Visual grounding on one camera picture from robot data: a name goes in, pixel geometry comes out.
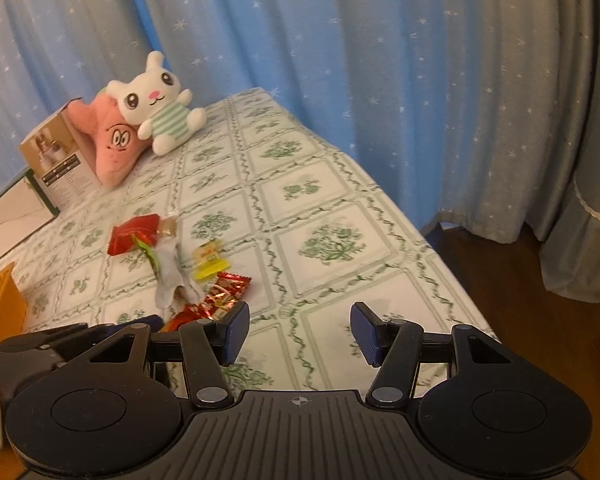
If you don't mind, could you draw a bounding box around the white green snack pouch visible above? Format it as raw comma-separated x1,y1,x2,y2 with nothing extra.
137,217,204,311

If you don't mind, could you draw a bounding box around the brown product cardboard box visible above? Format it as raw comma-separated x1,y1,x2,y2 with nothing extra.
19,99,102,211

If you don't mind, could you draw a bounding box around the yellow candy packet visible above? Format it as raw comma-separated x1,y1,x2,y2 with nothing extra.
193,238,230,281

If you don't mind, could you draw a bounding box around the blue star curtain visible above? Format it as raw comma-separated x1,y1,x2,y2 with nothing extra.
0,0,597,243

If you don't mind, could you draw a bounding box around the pink star plush toy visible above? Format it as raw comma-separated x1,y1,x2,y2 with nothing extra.
66,92,151,188

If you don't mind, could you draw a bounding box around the red gold foil snack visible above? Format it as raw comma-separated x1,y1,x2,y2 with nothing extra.
161,271,251,333

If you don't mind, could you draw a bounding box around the red snack packet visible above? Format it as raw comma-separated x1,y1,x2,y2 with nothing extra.
107,214,161,256

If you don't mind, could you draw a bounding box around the orange plastic bin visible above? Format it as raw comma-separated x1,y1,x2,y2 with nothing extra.
0,262,28,343

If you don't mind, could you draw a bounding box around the green patterned tablecloth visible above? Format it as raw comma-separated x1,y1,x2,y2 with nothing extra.
1,89,486,391

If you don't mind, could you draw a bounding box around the white bunny plush toy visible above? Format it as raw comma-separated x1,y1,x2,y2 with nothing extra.
106,51,207,156

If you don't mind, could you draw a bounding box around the grey ruffled fabric cover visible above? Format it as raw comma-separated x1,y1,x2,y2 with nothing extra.
541,152,600,304

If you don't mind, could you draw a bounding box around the white flat box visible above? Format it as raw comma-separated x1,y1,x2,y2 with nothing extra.
0,169,59,258

